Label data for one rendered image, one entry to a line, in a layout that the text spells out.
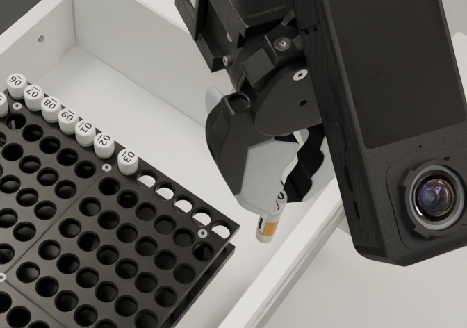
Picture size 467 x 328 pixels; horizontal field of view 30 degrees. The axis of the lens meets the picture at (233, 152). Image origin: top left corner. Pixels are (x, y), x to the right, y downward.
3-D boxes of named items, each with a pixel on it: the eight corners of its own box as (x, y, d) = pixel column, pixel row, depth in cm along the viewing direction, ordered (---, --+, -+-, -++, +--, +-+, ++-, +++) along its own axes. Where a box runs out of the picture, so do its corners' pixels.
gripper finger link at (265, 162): (226, 136, 48) (256, 23, 40) (274, 226, 45) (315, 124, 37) (174, 152, 46) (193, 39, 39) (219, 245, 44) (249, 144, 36)
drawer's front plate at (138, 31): (63, 26, 70) (51, -78, 60) (371, 225, 63) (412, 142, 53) (48, 39, 69) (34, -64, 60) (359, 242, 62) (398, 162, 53)
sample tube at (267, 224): (249, 230, 49) (260, 190, 45) (269, 222, 49) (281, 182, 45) (258, 249, 48) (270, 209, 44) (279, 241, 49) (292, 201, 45)
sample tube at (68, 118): (71, 143, 58) (67, 103, 54) (85, 153, 58) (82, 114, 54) (59, 156, 58) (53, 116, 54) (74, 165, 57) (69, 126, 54)
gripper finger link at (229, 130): (280, 147, 42) (322, 28, 35) (296, 177, 41) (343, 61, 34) (190, 175, 40) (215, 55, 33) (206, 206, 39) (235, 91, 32)
